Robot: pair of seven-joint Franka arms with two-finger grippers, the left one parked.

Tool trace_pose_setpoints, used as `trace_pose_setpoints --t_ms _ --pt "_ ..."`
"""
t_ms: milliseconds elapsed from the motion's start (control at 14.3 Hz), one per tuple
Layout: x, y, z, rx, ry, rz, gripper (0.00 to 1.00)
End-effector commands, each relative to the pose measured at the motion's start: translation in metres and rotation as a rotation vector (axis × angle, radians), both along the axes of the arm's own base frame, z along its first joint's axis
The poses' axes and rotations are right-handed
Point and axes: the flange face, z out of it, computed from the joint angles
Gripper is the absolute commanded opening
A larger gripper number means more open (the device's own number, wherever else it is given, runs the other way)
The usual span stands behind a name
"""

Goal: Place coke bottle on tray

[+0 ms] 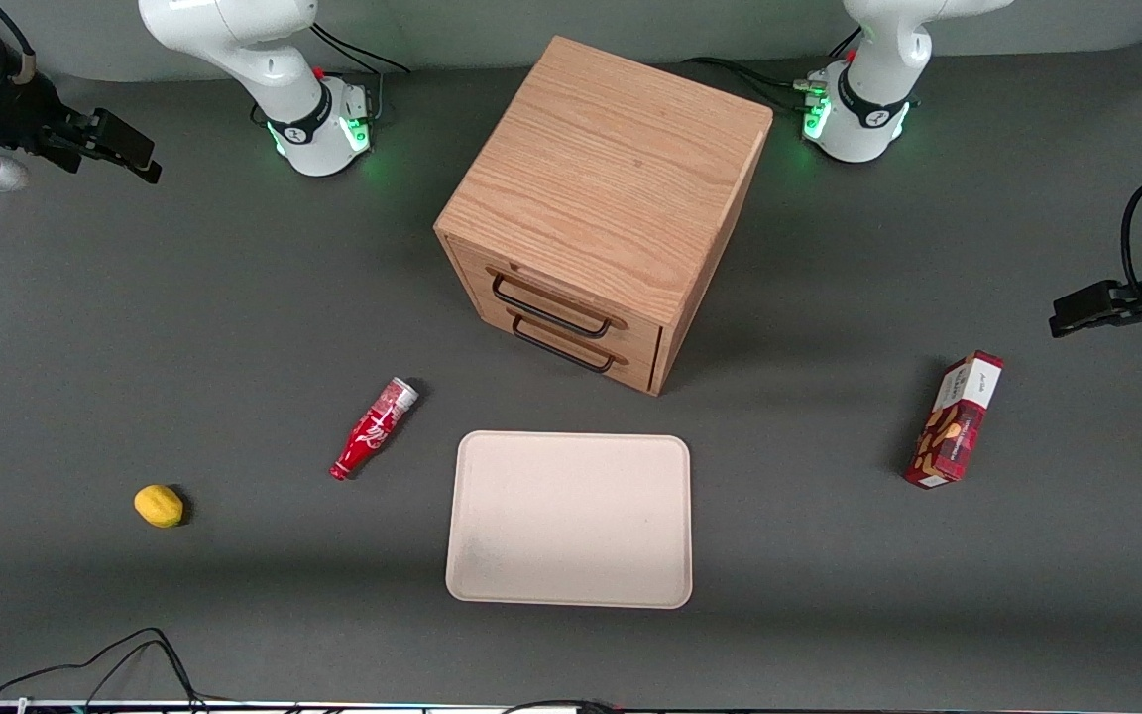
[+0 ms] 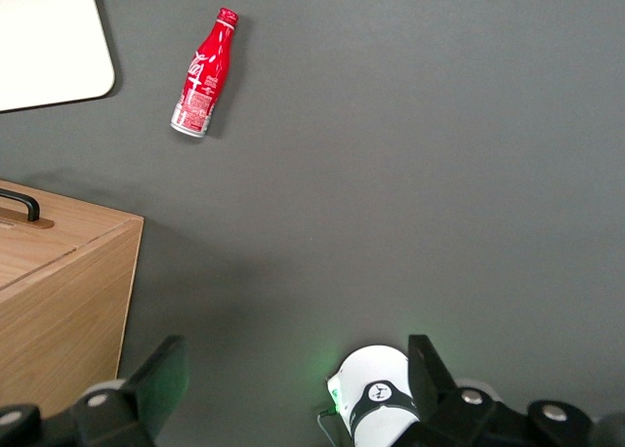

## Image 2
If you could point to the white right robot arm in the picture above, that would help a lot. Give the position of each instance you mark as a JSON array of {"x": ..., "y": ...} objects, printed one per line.
[{"x": 376, "y": 369}]

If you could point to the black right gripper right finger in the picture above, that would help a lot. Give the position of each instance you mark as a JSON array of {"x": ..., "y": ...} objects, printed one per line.
[{"x": 439, "y": 398}]

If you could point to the wooden drawer front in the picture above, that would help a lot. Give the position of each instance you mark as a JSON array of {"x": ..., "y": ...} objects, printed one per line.
[{"x": 29, "y": 252}]

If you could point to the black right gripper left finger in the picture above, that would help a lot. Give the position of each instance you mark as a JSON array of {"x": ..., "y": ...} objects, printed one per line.
[{"x": 146, "y": 393}]

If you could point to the beige plastic tray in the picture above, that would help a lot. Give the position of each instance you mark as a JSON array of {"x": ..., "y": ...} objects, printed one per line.
[{"x": 44, "y": 42}]

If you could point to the wooden drawer cabinet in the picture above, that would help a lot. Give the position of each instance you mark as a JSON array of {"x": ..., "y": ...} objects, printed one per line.
[{"x": 63, "y": 330}]

